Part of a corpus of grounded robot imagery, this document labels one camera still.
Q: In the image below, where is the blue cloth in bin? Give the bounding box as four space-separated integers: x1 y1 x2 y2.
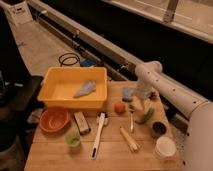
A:
74 80 96 98

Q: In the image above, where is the white brush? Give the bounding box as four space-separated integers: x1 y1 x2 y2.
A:
91 112 108 159

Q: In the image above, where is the yellow corn toy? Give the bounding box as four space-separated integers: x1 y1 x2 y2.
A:
120 127 140 152

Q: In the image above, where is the black chair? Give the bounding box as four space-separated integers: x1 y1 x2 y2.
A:
0 7 43 152

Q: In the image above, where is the green pepper toy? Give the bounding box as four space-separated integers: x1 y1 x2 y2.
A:
135 108 155 124

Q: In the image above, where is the white cup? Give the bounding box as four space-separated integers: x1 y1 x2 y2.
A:
154 136 177 159

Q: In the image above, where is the green cup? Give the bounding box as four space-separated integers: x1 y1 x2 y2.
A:
65 131 80 148

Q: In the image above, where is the red bowl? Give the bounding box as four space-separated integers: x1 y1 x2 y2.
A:
39 106 70 133

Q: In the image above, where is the black cable coil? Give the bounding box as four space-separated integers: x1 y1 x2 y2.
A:
58 52 81 67

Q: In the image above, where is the dark metal can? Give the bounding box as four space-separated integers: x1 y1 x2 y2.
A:
151 122 167 138

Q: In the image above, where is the blue sponge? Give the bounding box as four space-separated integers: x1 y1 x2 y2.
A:
122 87 133 102

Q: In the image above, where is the white box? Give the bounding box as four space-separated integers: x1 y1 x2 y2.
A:
8 1 33 26

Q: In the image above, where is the wooden block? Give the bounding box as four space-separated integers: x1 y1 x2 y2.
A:
74 112 90 135

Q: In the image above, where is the yellow plastic bin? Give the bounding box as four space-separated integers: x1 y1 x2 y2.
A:
37 67 107 109

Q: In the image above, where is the orange tomato toy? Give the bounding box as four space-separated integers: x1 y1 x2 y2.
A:
114 101 126 114

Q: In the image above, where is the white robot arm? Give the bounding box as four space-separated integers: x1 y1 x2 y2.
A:
135 61 213 171

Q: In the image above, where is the dark grapes toy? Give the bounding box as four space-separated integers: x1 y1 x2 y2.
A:
149 91 157 101

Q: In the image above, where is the blue object on floor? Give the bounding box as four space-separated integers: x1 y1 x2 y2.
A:
80 59 95 67

